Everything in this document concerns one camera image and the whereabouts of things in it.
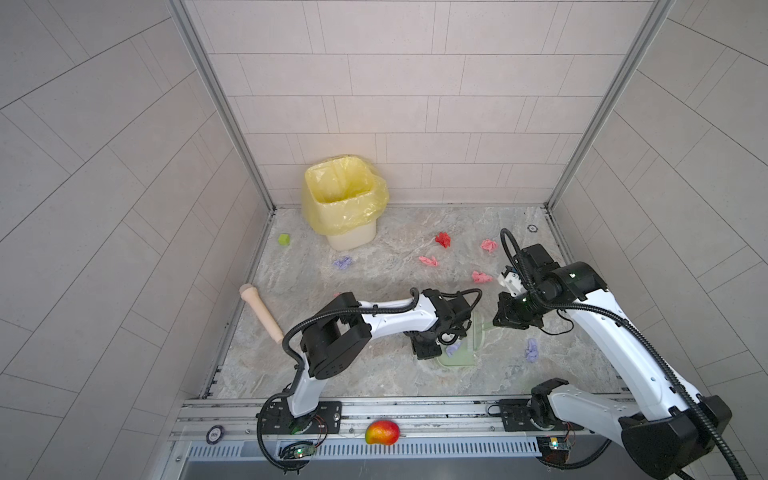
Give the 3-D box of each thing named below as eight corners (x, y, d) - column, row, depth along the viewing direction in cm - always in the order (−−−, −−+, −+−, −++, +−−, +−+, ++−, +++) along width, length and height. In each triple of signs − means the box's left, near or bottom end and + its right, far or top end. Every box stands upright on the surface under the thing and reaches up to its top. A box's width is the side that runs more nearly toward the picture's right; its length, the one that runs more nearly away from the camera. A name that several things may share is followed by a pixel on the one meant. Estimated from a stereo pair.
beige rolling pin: (272, 348, 83) (267, 342, 80) (242, 295, 94) (236, 288, 90) (287, 337, 85) (283, 332, 82) (255, 287, 96) (250, 280, 92)
